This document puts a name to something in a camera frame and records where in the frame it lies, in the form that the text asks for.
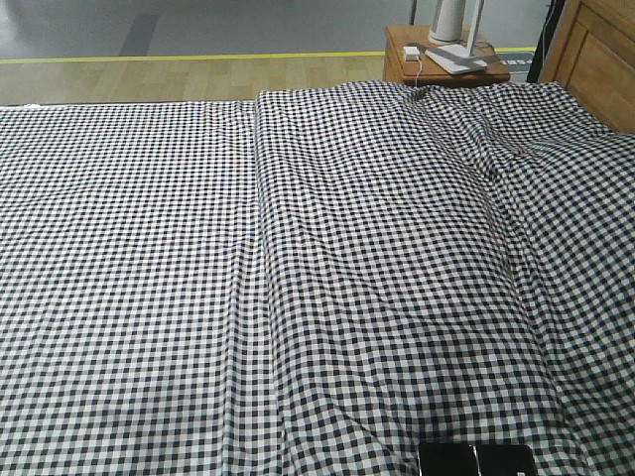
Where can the white power adapter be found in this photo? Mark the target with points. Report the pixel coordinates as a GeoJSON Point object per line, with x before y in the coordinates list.
{"type": "Point", "coordinates": [411, 53]}

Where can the black white checkered bedsheet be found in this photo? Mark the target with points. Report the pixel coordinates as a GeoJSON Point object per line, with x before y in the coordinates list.
{"type": "Point", "coordinates": [134, 338]}

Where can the wooden bed headboard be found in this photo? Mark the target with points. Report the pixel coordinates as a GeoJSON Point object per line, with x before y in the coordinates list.
{"type": "Point", "coordinates": [592, 55]}

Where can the black foldable smartphone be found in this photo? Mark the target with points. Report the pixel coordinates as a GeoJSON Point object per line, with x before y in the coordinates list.
{"type": "Point", "coordinates": [476, 459]}

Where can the wooden bedside table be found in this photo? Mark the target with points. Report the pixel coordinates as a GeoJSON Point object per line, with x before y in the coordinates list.
{"type": "Point", "coordinates": [427, 72]}

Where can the white desk lamp base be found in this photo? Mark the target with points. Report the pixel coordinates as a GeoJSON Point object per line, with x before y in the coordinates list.
{"type": "Point", "coordinates": [457, 58]}

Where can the white cylindrical appliance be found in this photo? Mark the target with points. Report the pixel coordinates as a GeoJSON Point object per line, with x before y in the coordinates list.
{"type": "Point", "coordinates": [447, 24]}

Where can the black white checkered duvet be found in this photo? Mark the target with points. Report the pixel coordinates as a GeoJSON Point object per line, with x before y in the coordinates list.
{"type": "Point", "coordinates": [446, 265]}

